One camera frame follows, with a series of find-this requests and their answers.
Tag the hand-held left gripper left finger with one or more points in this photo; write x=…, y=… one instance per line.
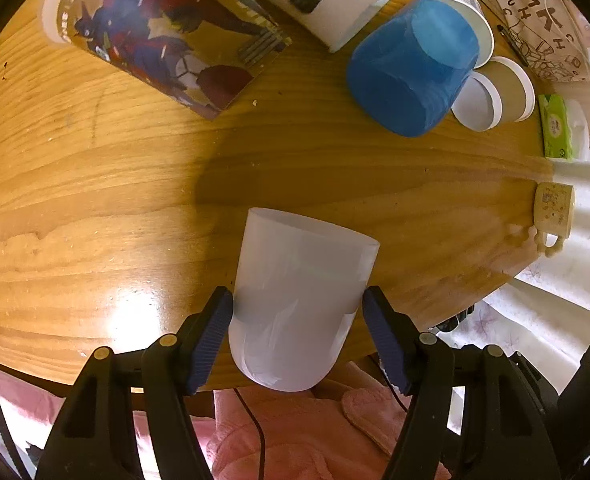
x=208, y=340

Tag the small cream mug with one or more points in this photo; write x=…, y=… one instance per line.
x=552, y=215

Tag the black pen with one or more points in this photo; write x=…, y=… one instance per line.
x=512, y=42

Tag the patterned brown paper bag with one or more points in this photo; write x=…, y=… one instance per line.
x=545, y=30

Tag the translucent white plastic cup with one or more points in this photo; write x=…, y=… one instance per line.
x=295, y=310

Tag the cartoon character print paper cup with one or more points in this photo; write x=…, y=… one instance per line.
x=165, y=35

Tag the small white paper cup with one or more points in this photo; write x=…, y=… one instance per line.
x=477, y=102

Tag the brown paper cup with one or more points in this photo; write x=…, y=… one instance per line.
x=512, y=90

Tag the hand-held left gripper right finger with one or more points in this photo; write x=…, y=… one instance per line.
x=386, y=340

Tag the patterned white paper cup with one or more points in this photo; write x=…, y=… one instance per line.
x=477, y=15

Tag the blue plastic cup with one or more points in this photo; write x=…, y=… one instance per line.
x=414, y=67

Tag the pink fleece clothing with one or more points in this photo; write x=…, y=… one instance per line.
x=305, y=435

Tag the green tissue pack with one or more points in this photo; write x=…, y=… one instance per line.
x=556, y=127

